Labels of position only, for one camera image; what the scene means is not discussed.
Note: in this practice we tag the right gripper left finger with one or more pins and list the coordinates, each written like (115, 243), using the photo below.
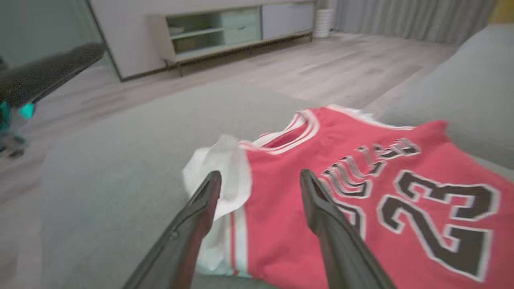
(184, 241)

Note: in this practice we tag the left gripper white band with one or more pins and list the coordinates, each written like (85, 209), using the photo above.
(14, 116)

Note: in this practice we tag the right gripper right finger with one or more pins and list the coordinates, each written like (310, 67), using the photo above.
(341, 249)

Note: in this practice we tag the red white Bulls jersey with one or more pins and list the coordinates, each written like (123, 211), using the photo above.
(277, 192)

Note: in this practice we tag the glass door panel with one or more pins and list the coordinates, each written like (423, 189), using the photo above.
(40, 24)

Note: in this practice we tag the wide grey sofa seat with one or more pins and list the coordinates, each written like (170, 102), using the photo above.
(120, 160)

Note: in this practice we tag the grey sofa seat cushion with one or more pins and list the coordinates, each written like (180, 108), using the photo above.
(461, 88)

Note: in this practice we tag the white ribbed cylindrical bin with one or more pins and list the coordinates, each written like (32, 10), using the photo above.
(323, 23)

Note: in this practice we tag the pale low media cabinet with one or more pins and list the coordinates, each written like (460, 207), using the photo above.
(287, 20)

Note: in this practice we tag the grey pleated curtain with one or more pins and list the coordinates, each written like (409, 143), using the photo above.
(401, 16)

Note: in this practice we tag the yellow sofa backrest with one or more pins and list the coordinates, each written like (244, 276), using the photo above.
(504, 10)

